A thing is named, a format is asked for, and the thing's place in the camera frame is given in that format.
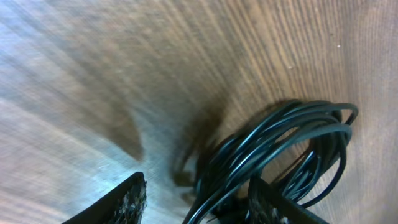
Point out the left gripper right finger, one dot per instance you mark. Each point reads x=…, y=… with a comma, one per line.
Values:
x=268, y=206

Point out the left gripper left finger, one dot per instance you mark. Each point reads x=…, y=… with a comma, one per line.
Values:
x=125, y=204

